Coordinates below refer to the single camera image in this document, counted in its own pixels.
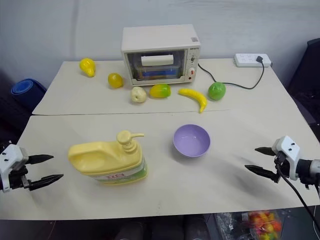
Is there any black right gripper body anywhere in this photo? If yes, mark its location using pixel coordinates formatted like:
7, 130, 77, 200
273, 151, 291, 185

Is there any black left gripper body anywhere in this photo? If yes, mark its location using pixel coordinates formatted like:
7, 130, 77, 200
8, 162, 33, 192

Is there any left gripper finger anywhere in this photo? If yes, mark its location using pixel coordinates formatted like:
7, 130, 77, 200
27, 154, 55, 166
28, 174, 65, 192

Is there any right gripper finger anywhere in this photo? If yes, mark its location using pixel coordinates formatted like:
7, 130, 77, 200
254, 146, 276, 158
244, 164, 278, 182

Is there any yellow pump detergent bottle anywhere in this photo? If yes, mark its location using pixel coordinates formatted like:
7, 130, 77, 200
67, 130, 149, 187

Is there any purple plastic bowl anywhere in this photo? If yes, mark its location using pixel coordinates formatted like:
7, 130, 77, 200
172, 123, 212, 159

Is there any clear bag of colourful toys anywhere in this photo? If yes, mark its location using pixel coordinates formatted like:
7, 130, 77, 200
215, 209, 285, 240

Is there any blue rolled mat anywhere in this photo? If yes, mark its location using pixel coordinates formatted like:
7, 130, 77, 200
10, 78, 48, 106

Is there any green toy apple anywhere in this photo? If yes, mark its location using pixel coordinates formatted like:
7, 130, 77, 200
207, 81, 227, 102

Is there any black chair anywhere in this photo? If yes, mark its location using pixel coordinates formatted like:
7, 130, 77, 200
285, 37, 320, 126

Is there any yellow toy banana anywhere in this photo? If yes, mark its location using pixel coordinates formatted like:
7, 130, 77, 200
177, 88, 209, 114

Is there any white power strip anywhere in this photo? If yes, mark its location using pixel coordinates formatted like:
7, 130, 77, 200
233, 52, 273, 69

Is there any yellow toy pear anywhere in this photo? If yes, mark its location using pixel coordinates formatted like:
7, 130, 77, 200
79, 57, 97, 78

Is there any yellow toy lemon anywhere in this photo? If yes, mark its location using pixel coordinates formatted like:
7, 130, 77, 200
107, 72, 125, 89

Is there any cream toy apple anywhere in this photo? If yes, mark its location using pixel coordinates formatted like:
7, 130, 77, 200
130, 85, 148, 105

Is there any yellow green toy mango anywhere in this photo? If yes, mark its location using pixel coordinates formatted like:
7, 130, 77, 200
149, 83, 172, 100

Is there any white toaster oven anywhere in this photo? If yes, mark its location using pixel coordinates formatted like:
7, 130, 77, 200
120, 23, 202, 88

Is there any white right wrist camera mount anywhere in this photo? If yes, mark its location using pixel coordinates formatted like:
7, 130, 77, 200
271, 135, 301, 181

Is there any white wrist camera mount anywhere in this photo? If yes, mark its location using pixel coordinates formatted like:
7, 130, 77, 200
0, 143, 29, 194
271, 135, 301, 181

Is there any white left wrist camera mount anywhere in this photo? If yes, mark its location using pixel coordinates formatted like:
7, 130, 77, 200
0, 143, 29, 194

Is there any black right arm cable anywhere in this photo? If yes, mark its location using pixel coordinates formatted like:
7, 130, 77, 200
275, 151, 320, 227

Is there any black oven power cable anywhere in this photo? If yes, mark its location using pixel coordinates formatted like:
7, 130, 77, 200
197, 55, 266, 91

